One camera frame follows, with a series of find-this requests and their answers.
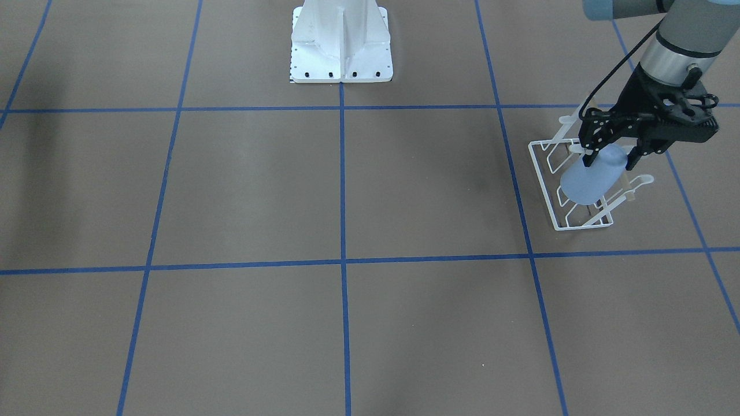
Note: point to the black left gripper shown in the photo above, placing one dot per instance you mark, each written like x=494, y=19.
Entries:
x=635, y=94

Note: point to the light blue plastic cup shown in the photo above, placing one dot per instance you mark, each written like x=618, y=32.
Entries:
x=585, y=185

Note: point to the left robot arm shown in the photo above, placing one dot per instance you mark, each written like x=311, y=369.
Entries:
x=692, y=34

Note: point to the white wire cup holder rack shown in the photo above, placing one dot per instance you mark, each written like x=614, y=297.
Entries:
x=550, y=159

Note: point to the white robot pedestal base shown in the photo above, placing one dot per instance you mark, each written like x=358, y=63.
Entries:
x=340, y=42

